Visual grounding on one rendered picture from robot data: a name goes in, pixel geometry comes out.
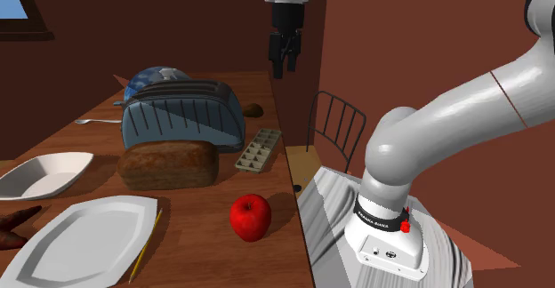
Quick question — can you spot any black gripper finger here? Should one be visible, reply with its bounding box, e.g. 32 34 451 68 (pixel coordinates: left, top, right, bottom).
268 31 287 81
285 29 302 73

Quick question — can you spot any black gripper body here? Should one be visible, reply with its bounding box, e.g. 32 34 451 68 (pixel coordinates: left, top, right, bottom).
270 2 305 35

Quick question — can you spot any beige ice cube tray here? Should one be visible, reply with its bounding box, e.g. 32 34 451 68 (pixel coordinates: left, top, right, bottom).
234 127 284 175

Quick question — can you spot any black metal chair wooden seat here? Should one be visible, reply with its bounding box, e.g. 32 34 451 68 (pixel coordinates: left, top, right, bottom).
285 90 368 194

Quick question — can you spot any blue grey toaster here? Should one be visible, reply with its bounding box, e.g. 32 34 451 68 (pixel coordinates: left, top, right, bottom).
113 79 247 154

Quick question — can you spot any blue round globe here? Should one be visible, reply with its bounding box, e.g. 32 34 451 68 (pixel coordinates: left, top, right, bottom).
123 66 192 102

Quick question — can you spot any brown bread loaf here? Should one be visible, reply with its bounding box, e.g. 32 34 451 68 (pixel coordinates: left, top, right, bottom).
116 140 221 192

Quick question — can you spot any red apple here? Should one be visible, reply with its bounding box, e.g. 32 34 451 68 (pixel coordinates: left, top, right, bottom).
229 193 273 244

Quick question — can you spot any grey patterned robot stand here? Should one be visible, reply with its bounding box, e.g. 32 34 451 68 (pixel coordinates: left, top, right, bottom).
296 165 475 288

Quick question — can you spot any silver fork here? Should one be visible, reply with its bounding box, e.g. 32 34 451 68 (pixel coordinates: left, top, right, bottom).
74 117 124 126

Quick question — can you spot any brown wooden table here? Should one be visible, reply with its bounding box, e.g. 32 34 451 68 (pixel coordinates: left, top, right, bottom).
0 70 317 288

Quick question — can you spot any yellow pencil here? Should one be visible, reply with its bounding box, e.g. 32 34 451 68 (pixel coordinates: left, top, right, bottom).
128 207 165 285

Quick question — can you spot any white bowl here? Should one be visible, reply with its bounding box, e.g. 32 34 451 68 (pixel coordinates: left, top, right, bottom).
0 151 95 202

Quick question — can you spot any white octagonal plate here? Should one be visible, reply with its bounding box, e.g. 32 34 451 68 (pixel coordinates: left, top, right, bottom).
0 194 159 288

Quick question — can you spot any reddish brown sweet potato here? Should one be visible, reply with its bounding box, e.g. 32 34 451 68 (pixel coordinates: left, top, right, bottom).
0 229 29 252
0 204 44 232

